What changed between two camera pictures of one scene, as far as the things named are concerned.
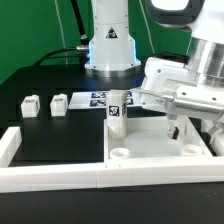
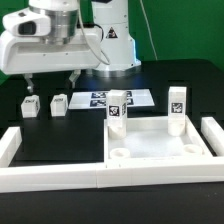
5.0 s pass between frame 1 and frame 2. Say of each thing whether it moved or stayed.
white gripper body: moved
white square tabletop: moved
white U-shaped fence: stayed
